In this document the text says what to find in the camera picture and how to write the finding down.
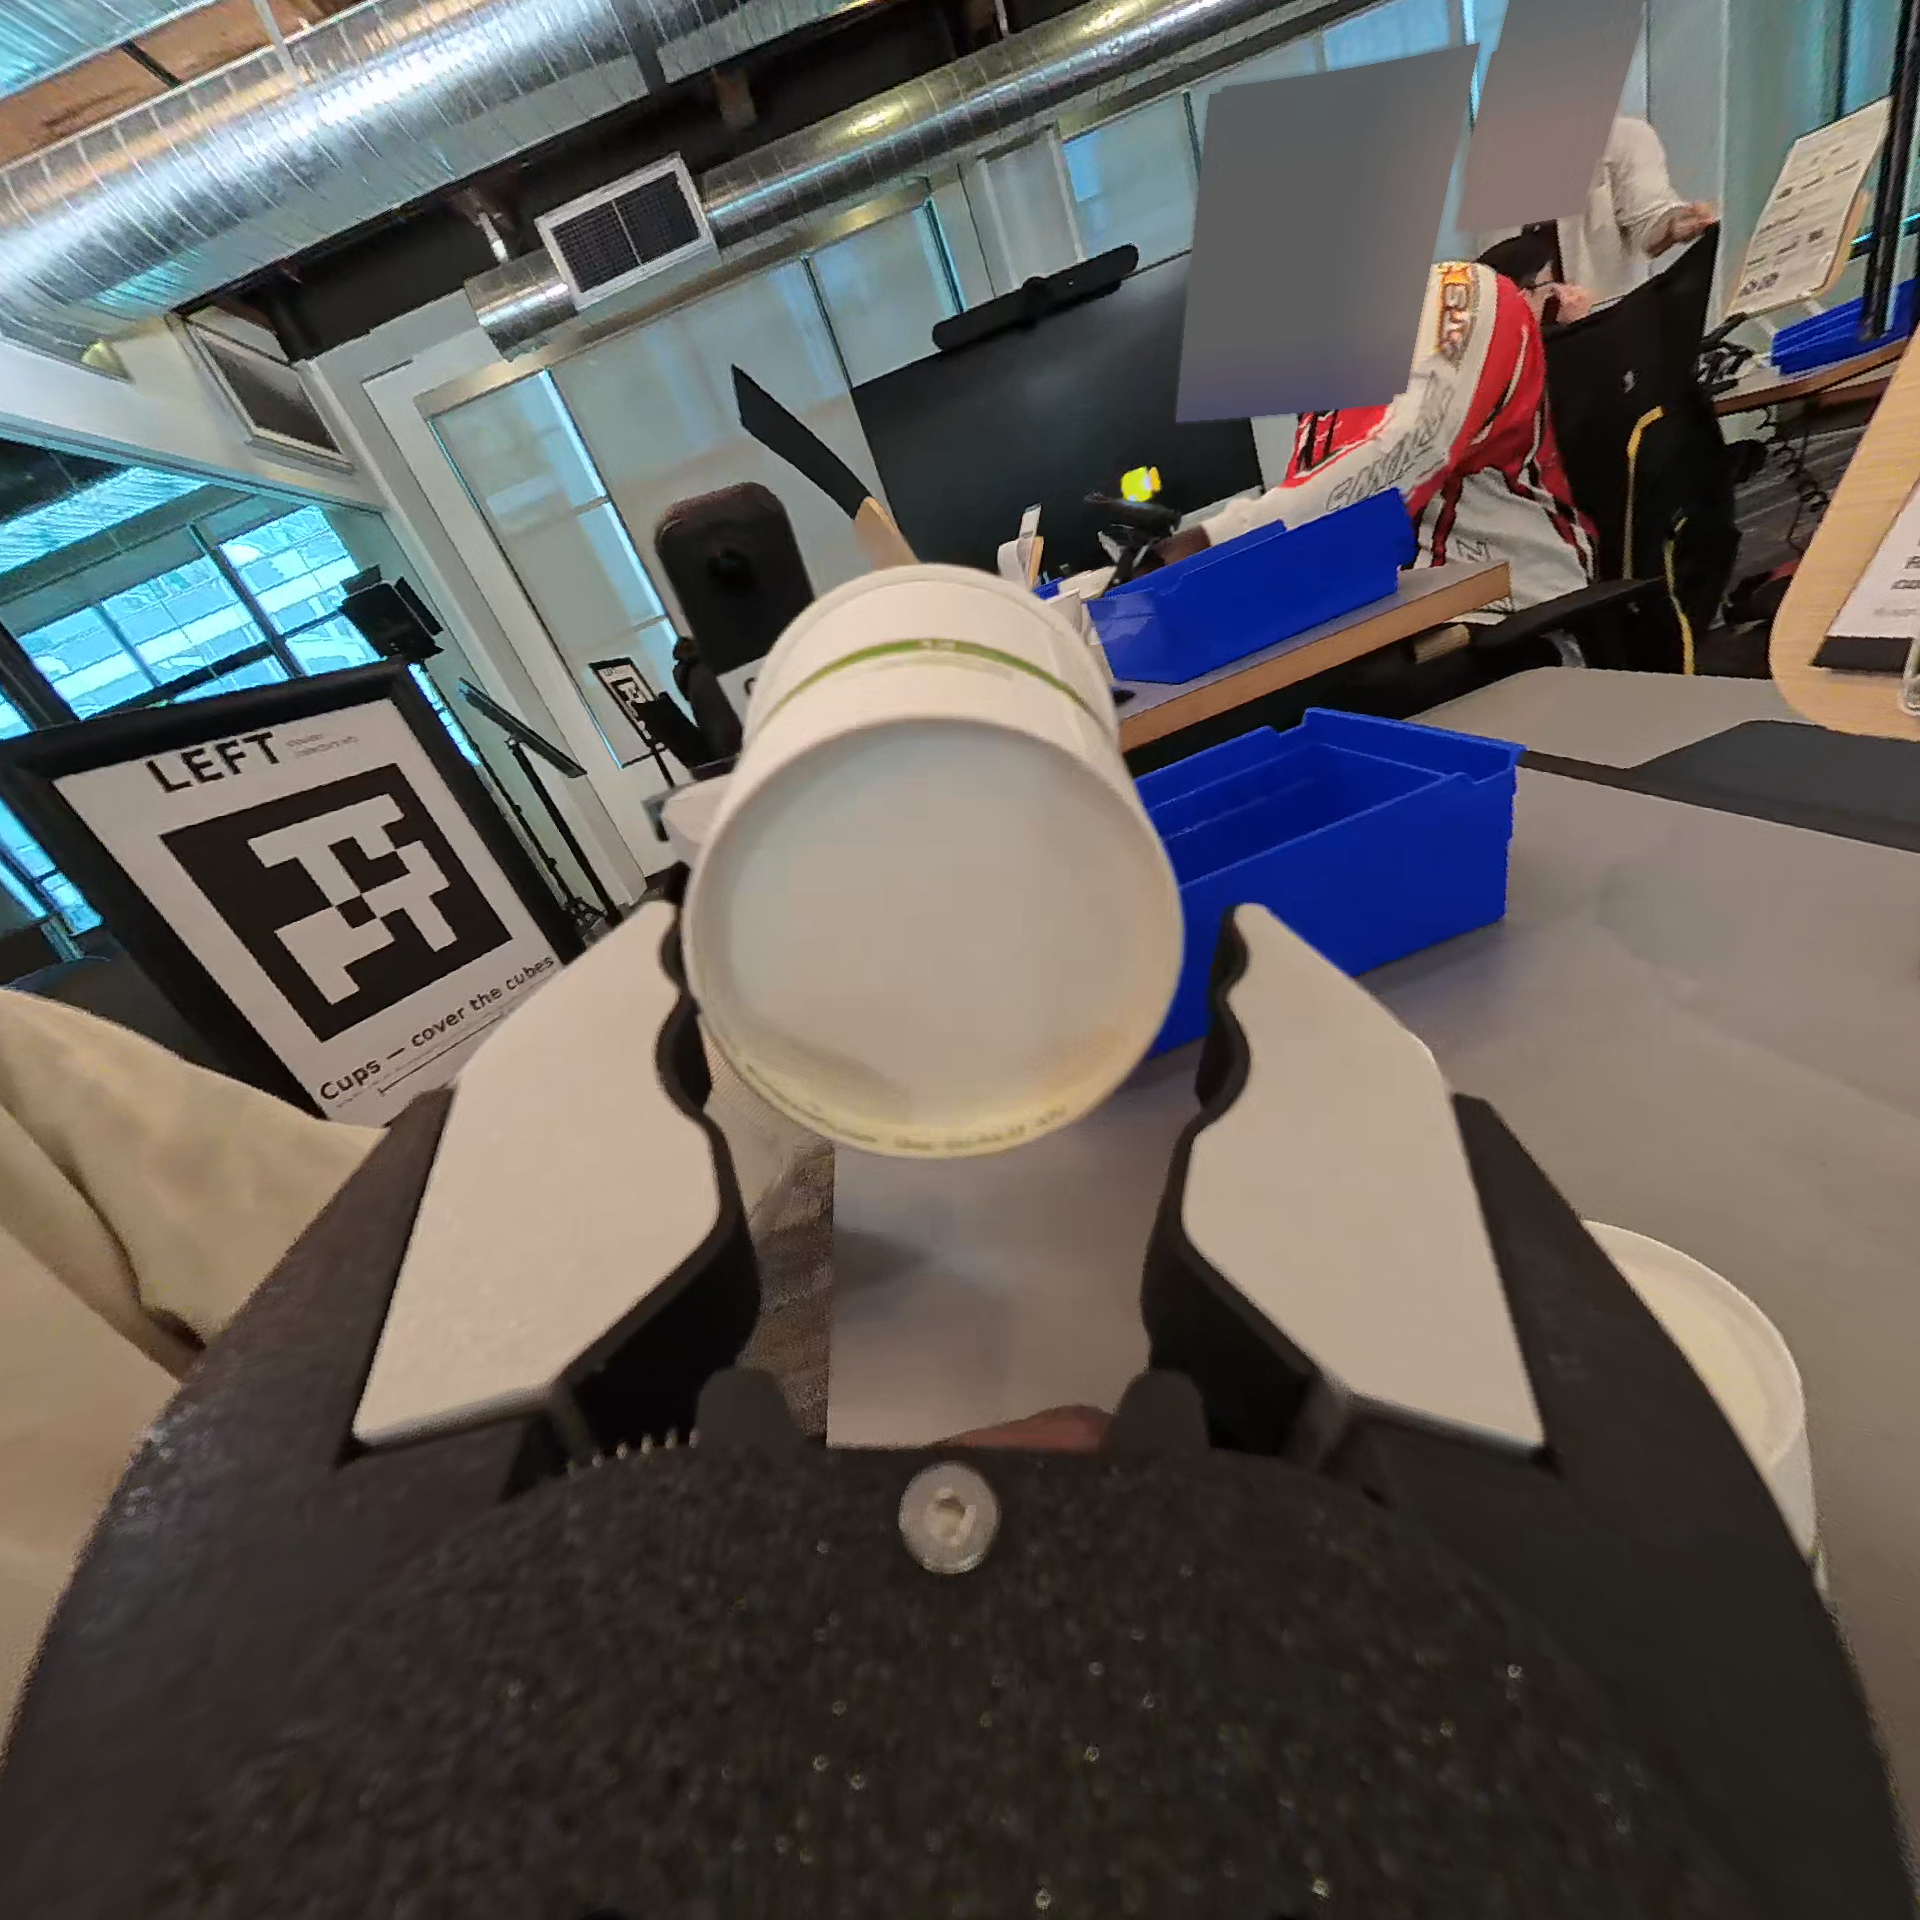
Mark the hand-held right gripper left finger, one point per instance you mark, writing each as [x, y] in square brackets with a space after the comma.
[554, 1184]

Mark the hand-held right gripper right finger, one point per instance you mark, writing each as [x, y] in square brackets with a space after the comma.
[1335, 1200]

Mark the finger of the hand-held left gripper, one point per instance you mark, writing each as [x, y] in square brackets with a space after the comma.
[685, 829]

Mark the white paper cup green band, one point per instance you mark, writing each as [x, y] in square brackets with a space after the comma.
[1724, 1380]
[931, 915]

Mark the person's left forearm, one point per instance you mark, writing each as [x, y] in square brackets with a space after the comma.
[165, 1154]

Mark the black tripod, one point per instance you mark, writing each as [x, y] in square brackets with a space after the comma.
[540, 795]

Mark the black monitor screen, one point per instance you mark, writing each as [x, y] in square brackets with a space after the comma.
[1021, 451]

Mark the black studio light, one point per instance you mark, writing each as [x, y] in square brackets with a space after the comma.
[391, 614]

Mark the black framed marker sign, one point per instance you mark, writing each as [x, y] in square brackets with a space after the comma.
[339, 884]

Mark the white air vent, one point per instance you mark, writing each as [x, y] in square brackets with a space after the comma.
[622, 232]

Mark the black video bar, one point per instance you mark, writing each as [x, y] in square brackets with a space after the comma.
[1034, 300]

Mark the yellow and black device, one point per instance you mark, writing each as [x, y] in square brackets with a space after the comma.
[1141, 502]

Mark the long blue plastic bin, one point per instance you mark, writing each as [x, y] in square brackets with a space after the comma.
[1244, 585]

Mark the wooden desk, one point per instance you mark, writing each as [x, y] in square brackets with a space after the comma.
[1320, 638]

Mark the person's cream sweater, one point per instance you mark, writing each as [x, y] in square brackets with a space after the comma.
[60, 1501]

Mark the black table mat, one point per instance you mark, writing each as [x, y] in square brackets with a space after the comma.
[1770, 780]

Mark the framed printed sheet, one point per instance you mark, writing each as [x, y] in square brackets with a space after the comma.
[1874, 601]

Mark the black office chair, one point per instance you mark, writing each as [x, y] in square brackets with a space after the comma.
[1635, 451]

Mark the round wooden table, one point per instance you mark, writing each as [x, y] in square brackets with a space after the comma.
[1839, 511]

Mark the blue plastic bin stack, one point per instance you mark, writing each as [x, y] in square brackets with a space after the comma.
[1839, 338]

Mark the white printed sign board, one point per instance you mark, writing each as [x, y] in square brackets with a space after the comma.
[1809, 202]

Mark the silver ventilation duct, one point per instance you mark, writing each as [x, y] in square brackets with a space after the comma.
[375, 135]
[961, 120]

